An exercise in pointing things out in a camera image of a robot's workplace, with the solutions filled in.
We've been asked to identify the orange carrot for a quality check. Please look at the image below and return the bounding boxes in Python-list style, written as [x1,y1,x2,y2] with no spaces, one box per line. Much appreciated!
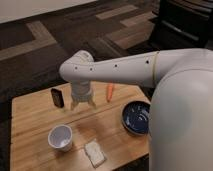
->
[106,83,115,102]

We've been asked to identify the black chair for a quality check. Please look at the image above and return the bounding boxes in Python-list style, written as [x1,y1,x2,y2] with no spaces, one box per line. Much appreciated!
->
[148,0,213,50]

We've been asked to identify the white ceramic cup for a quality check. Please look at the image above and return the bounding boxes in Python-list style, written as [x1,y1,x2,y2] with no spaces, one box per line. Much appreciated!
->
[48,125,73,152]

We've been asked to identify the dark blue bowl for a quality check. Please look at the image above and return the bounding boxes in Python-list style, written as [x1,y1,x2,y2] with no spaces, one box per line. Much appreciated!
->
[122,101,150,135]

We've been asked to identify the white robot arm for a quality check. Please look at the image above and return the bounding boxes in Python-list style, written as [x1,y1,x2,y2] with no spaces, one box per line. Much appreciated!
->
[59,48,213,171]

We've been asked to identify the white sponge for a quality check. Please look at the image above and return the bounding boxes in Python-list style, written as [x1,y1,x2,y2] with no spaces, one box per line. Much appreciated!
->
[84,141,106,168]

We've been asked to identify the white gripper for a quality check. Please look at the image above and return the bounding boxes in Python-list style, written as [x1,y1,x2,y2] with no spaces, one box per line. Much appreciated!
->
[70,81,96,110]

